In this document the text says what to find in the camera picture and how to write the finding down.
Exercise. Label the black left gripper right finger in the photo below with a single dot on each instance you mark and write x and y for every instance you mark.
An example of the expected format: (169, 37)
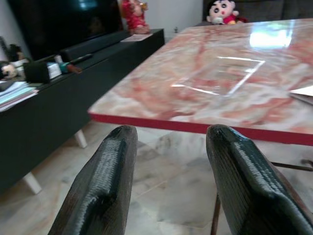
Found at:
(249, 191)

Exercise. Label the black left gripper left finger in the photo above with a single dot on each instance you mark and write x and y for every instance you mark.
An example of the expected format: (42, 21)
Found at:
(97, 191)

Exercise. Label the black tv console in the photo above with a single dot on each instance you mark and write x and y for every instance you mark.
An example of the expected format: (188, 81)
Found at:
(49, 117)

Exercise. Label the white paper packaging card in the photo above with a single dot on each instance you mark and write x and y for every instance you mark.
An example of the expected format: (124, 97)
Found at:
(304, 94)

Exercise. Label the clear plastic packaging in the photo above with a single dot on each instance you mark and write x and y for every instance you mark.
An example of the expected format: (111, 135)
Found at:
(220, 78)

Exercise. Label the red marble coffee table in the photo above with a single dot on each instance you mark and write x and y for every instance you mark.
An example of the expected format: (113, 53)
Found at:
(171, 93)

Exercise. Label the stack of papers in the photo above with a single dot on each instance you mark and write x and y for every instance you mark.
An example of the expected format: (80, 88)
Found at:
(14, 95)

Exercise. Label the teal small bottle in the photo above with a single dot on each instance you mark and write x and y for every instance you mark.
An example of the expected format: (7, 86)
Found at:
(64, 67)

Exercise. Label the small white box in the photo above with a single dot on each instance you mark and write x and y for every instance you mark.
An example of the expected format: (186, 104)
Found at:
(53, 70)

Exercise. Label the black rectangular box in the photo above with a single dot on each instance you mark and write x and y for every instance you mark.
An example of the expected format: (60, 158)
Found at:
(36, 72)

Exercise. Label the white thread spool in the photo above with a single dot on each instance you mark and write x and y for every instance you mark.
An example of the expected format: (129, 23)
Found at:
(57, 59)

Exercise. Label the black soundbar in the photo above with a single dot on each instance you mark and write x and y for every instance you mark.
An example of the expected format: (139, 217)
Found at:
(93, 46)

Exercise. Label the small white black figurine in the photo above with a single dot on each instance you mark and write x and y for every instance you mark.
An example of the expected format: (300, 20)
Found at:
(7, 71)

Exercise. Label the white paper sheet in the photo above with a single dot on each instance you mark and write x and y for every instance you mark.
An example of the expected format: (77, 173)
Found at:
(133, 38)

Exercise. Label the black flat screen television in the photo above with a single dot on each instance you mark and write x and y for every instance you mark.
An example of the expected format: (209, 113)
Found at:
(61, 24)

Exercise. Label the red laughing buddha figurine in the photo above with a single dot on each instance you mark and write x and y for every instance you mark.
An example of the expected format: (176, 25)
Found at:
(134, 17)

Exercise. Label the cartoon boy plush doll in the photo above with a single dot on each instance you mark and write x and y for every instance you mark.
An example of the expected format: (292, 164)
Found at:
(223, 12)

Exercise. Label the dark grey sofa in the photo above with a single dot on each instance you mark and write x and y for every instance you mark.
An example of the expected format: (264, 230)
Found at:
(269, 11)

